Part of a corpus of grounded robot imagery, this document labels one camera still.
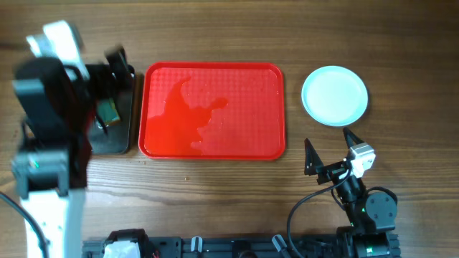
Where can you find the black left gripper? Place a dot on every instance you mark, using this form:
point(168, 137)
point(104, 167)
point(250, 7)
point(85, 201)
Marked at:
point(110, 82)

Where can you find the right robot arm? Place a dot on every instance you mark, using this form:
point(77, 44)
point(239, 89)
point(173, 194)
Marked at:
point(371, 211)

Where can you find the red plastic tray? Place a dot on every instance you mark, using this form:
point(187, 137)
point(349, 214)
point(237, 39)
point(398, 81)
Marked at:
point(213, 111)

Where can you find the white plate front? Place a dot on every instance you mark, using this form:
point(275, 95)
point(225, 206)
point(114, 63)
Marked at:
point(334, 87)

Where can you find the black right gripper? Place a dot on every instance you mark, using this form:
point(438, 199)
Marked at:
point(313, 164)

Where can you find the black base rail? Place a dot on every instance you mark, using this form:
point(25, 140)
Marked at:
point(319, 245)

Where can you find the white plate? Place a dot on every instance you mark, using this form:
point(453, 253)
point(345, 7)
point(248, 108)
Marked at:
point(336, 118)
point(334, 87)

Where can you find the black water tray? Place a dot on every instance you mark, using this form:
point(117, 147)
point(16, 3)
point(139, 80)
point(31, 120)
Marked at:
point(112, 135)

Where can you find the green yellow sponge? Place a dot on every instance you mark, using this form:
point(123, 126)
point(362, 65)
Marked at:
point(108, 112)

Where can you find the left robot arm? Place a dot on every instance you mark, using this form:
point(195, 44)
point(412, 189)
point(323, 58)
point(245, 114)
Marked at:
point(72, 110)

